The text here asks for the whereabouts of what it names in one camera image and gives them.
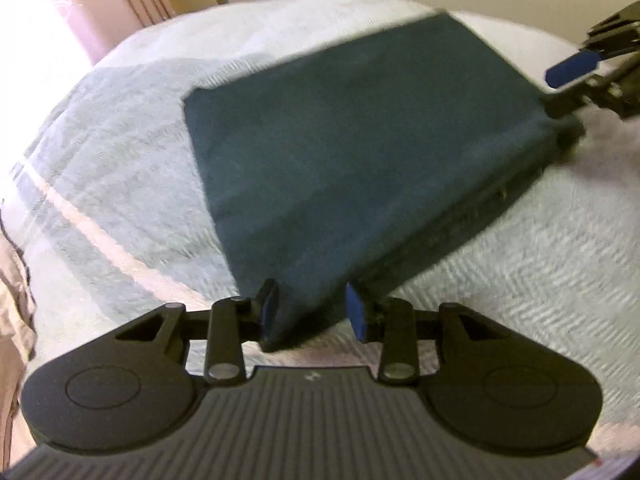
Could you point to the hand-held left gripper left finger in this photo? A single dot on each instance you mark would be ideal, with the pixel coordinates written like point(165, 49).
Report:
point(270, 307)

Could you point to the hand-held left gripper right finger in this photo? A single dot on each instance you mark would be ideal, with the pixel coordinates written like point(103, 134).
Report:
point(356, 312)

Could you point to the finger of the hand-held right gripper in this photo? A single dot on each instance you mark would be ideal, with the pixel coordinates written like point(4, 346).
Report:
point(610, 90)
point(572, 69)

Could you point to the dark grey pants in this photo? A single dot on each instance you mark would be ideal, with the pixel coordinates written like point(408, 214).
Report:
point(360, 160)

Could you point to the striped pink grey blanket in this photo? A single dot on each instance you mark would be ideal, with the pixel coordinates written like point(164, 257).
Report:
point(125, 160)

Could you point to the pink curtain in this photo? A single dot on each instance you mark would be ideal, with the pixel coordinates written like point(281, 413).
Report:
point(115, 0)

